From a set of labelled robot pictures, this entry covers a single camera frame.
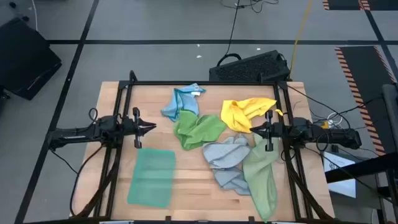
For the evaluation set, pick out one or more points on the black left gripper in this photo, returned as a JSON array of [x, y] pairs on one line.
[[129, 127]]

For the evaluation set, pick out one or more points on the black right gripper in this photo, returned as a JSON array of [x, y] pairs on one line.
[[276, 130]]

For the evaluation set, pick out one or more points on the light blue microfiber towel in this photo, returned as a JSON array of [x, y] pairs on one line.
[[183, 101]]

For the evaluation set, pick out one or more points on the teal translucent plastic bin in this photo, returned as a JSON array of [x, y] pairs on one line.
[[152, 177]]

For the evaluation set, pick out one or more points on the bright green microfiber towel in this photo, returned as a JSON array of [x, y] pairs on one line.
[[196, 130]]

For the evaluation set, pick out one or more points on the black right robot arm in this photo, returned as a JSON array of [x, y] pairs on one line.
[[335, 137]]

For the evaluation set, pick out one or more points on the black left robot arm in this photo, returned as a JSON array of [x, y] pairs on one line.
[[77, 133]]

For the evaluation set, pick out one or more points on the yellow microfiber towel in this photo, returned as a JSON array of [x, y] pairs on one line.
[[239, 115]]

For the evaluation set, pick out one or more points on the grey microfiber towel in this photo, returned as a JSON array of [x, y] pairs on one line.
[[227, 155]]

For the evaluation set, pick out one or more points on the pale green microfiber towel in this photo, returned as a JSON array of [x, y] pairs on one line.
[[261, 177]]

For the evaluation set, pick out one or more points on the black perforated computer case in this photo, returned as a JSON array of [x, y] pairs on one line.
[[248, 68]]

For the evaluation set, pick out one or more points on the yellow plug connector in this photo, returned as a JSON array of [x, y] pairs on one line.
[[325, 125]]

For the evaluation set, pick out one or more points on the white printed sheet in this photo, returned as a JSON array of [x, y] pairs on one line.
[[342, 188]]

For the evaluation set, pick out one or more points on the black metal stand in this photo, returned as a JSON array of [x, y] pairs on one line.
[[367, 166]]

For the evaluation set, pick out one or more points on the black mat with hazard stripes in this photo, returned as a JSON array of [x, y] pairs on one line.
[[342, 3], [363, 77]]

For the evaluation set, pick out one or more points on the large black case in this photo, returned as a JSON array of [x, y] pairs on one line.
[[25, 62]]

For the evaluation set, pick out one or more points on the grey padded post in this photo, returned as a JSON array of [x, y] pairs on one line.
[[390, 109]]

